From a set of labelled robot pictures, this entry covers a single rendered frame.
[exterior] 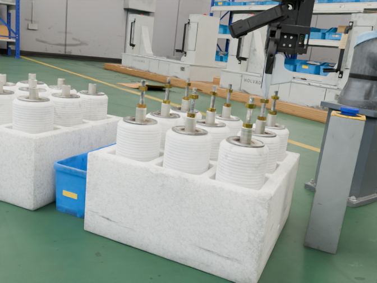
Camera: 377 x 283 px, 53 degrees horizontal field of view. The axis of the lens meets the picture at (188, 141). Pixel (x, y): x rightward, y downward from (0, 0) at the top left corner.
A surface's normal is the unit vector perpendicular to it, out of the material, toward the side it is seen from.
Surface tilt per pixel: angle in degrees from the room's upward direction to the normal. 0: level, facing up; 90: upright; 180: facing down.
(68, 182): 92
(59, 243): 0
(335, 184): 90
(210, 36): 90
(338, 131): 90
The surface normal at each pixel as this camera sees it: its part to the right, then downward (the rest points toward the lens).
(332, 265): 0.11, -0.97
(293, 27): -0.14, 0.22
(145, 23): 0.60, 0.26
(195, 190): -0.40, 0.17
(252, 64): -0.79, 0.06
